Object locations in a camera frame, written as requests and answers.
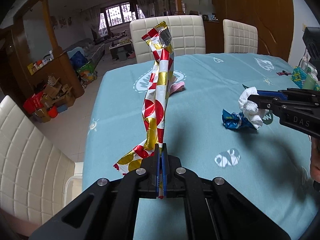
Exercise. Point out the small dark red object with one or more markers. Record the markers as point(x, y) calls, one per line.
point(283, 72)

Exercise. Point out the person's right hand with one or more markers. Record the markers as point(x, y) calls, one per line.
point(315, 160)

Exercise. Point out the wooden divider cabinet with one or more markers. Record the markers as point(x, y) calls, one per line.
point(60, 66)

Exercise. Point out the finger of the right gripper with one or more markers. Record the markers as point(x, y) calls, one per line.
point(268, 103)
point(273, 94)

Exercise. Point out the white tissue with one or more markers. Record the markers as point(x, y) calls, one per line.
point(250, 109)

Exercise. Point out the cream chair beside table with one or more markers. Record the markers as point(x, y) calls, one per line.
point(33, 171)

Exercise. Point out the pink wrapper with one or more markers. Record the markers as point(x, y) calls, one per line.
point(175, 86)

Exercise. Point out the red gold snack wrapper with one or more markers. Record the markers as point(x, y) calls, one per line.
point(155, 101)

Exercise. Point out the green cup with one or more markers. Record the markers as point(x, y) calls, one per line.
point(310, 82)

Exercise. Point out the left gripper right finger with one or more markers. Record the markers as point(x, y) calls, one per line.
point(213, 208)

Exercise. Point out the red buckets and boxes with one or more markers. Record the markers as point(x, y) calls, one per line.
point(41, 106)

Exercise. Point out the barred window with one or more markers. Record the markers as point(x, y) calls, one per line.
point(119, 14)

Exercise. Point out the cream chair far right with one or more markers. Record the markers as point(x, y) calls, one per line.
point(239, 37)

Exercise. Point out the coffee table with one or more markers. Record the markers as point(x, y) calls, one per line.
point(124, 44)

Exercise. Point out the cream chair far middle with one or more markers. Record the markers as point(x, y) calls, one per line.
point(187, 31)

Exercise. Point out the light blue patterned tablecloth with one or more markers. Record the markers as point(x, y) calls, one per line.
point(269, 166)

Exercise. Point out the grey sofa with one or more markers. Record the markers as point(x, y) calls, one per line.
point(91, 51)

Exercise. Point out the pile of cardboard boxes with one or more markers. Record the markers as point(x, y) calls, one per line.
point(61, 94)

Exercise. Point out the colourful green shopping bag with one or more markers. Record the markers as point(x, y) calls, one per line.
point(87, 73)

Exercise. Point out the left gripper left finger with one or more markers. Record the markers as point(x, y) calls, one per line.
point(106, 208)

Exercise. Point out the blue foil candy wrapper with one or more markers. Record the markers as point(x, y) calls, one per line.
point(235, 121)

